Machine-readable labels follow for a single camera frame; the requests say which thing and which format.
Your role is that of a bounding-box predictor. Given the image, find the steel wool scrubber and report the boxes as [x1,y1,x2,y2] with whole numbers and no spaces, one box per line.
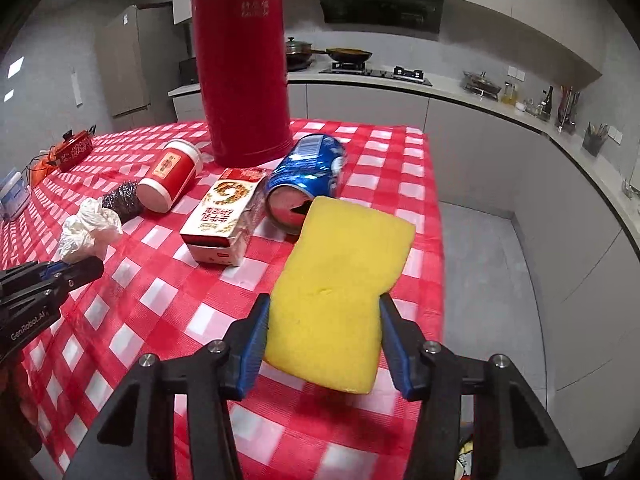
[102,181,143,224]

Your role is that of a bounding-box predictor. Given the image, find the yellow sponge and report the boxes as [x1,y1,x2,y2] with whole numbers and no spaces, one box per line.
[265,196,416,394]

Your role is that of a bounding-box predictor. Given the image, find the red white milk carton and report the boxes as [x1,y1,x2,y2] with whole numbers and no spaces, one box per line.
[180,168,268,266]

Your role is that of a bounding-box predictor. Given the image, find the lower kitchen cabinets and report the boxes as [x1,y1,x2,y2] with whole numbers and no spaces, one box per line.
[288,72,639,466]

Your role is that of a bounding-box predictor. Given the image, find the crumpled white tissue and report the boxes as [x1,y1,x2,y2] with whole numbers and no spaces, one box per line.
[58,197,122,263]

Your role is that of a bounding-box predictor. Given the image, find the clear plastic container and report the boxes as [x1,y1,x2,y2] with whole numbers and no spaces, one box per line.
[0,168,30,222]

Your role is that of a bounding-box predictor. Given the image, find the orange mesh bag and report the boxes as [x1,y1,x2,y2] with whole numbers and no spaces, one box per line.
[26,153,58,188]

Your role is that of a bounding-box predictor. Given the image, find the small red pot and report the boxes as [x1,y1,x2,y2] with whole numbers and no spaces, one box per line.
[53,125,96,172]

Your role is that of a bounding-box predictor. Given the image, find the red paper cup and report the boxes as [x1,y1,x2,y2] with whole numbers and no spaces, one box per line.
[136,139,203,214]

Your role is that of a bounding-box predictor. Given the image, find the crushed blue soda can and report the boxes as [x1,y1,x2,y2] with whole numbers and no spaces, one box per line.
[265,133,347,235]

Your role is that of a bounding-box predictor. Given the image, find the beige refrigerator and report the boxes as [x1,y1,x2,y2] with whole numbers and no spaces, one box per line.
[94,2,186,131]

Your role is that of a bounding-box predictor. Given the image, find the black microwave oven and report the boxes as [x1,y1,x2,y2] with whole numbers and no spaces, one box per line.
[178,58,198,86]

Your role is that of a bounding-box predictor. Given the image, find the red thermos flask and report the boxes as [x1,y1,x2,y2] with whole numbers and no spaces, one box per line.
[191,0,293,168]

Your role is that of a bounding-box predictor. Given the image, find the black utensil holder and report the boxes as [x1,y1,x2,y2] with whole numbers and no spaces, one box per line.
[582,122,608,157]

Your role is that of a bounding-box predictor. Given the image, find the dark glass bottle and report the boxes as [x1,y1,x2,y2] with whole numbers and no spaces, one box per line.
[537,86,553,122]

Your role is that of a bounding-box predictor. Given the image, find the covered cooking pot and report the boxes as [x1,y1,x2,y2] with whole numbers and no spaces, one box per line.
[284,37,314,72]

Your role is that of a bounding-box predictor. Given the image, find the yellow oil bottle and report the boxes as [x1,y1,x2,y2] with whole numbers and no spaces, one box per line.
[501,81,518,106]

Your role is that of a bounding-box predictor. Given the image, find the black wok on stove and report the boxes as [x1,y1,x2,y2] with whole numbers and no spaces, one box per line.
[311,48,372,65]

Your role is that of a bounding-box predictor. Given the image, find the pan on counter rack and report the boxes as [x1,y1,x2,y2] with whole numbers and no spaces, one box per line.
[461,70,501,101]

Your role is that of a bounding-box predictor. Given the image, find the gas stove top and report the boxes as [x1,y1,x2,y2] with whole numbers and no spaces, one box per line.
[321,62,432,87]

